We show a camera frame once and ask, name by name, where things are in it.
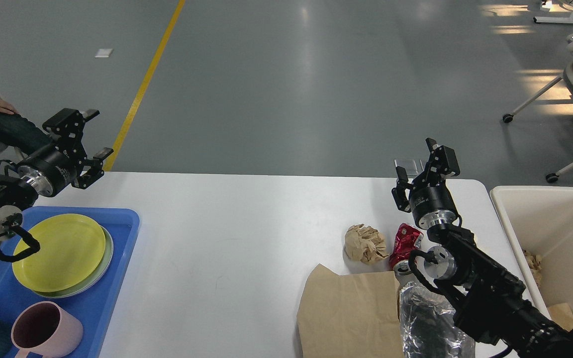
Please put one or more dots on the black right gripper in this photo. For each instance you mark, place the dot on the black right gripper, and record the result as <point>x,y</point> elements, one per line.
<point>429,201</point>

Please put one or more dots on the crumpled silver foil bag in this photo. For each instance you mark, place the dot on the crumpled silver foil bag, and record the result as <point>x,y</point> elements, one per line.
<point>427,326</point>

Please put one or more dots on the white desk base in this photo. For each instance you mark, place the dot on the white desk base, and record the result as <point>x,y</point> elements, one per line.
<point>549,6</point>

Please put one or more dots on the blue plastic tray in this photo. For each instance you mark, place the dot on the blue plastic tray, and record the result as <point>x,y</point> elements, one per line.
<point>93,307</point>

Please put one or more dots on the crushed red can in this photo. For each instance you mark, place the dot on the crushed red can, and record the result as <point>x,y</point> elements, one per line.
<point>407,238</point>

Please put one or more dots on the yellow plastic plate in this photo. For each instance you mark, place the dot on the yellow plastic plate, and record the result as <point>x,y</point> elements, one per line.
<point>71,248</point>

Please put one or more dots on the crumpled brown paper ball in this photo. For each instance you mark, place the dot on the crumpled brown paper ball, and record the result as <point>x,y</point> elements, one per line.
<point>365,244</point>

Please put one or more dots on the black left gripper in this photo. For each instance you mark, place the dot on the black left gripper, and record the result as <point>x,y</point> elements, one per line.
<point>54,167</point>

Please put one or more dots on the paper scraps in bin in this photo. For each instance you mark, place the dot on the paper scraps in bin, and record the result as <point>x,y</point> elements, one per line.
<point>535,265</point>

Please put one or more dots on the brown paper bag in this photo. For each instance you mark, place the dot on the brown paper bag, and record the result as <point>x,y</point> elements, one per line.
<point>349,316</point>

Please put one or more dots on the seated person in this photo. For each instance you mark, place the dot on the seated person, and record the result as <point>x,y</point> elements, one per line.
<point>17,131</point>

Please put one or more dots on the white plastic bin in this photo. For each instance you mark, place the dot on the white plastic bin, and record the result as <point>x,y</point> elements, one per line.
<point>540,219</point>

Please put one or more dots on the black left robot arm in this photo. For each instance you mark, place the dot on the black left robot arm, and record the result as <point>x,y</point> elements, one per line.
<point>15,196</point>

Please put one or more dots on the pink mug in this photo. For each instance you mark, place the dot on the pink mug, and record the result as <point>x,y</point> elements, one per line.
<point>46,329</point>

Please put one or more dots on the pale green plate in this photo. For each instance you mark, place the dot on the pale green plate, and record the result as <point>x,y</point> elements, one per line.
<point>92,279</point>

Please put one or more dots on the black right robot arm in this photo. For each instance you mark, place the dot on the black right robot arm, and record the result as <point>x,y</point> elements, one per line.
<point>487,298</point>

